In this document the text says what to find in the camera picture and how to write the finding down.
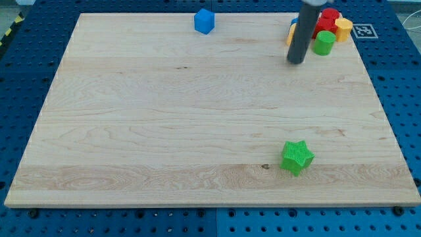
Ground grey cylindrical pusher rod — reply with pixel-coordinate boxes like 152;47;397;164
287;3;322;65

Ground white fiducial marker tag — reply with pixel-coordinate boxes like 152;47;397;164
353;24;378;39

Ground yellow hexagon block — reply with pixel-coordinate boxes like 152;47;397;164
335;18;353;42

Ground red cylinder block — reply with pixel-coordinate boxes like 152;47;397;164
321;7;340;21

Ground green cylinder block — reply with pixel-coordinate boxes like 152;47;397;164
313;30;336;56

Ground white cable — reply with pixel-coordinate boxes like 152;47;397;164
401;9;421;33

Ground yellow block behind rod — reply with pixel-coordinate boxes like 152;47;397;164
285;23;297;46

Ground blue cube block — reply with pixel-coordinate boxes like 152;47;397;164
193;9;215;34

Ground wooden board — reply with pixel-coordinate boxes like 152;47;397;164
5;13;420;208

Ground blue block behind rod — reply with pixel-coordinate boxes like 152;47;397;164
290;17;298;25

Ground red star block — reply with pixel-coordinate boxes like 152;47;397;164
312;17;337;39

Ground green star block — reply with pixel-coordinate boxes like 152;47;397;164
280;140;315;176

